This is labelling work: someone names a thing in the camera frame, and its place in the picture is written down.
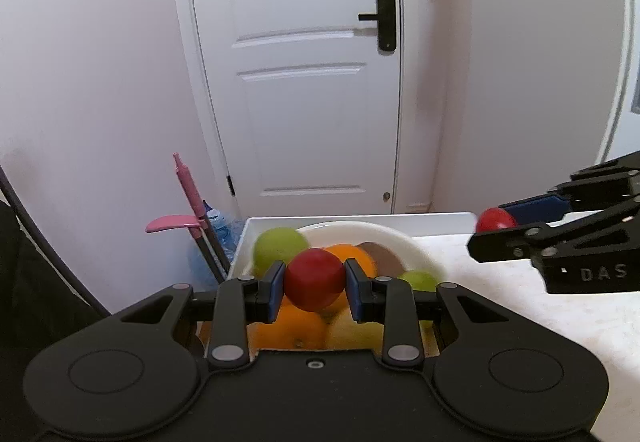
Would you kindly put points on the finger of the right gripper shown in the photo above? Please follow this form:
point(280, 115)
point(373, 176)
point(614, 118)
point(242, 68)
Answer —
point(597, 254)
point(591, 189)

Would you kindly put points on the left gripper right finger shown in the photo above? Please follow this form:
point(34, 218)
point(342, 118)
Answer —
point(387, 301)

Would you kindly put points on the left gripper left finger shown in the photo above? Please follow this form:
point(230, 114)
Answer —
point(240, 302)

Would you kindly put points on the green apple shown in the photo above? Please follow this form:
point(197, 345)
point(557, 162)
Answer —
point(277, 244)
point(420, 281)

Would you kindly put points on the brown kiwi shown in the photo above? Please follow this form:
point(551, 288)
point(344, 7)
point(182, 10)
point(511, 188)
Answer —
point(387, 263)

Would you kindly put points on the red cherry tomato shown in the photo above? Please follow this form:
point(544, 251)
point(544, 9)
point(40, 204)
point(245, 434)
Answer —
point(314, 279)
point(494, 219)

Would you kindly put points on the white duck plate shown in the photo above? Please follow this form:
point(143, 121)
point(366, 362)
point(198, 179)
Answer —
point(393, 252)

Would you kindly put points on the white tray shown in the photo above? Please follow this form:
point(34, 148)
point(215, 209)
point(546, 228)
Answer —
point(414, 225)

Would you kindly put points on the black clothes rack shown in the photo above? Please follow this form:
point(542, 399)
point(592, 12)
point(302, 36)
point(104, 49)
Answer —
point(47, 251)

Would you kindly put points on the white door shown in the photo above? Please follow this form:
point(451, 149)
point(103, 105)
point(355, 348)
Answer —
point(300, 108)

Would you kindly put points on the pink handled broom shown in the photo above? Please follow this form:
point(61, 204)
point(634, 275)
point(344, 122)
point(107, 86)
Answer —
point(197, 224)

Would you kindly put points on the black door handle lock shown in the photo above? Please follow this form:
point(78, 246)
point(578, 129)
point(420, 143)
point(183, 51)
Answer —
point(386, 19)

